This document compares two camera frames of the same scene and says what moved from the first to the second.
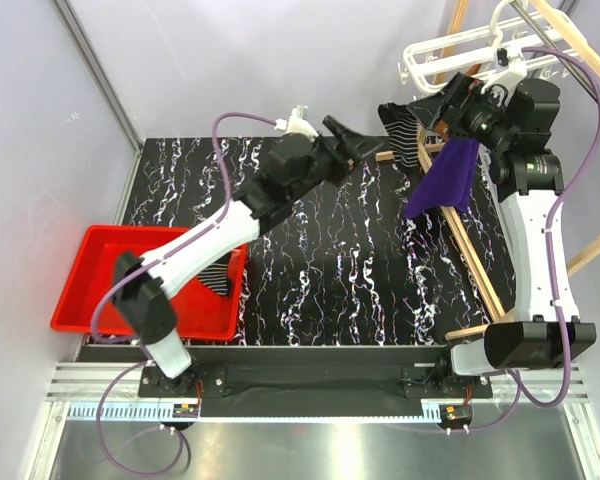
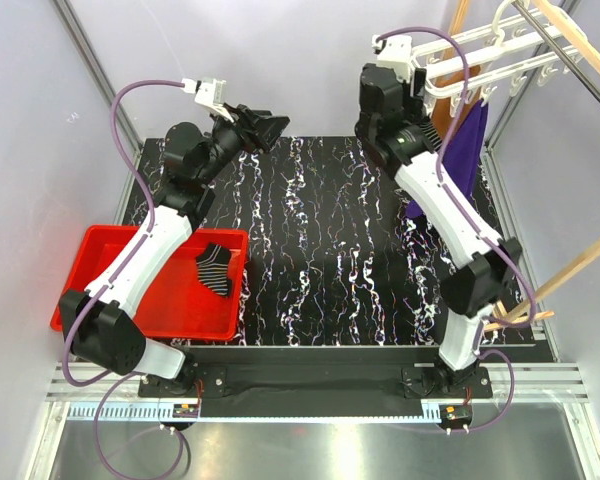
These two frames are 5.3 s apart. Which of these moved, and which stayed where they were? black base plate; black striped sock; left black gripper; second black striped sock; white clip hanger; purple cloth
Moved: left black gripper; black striped sock
Stayed: white clip hanger; black base plate; purple cloth; second black striped sock
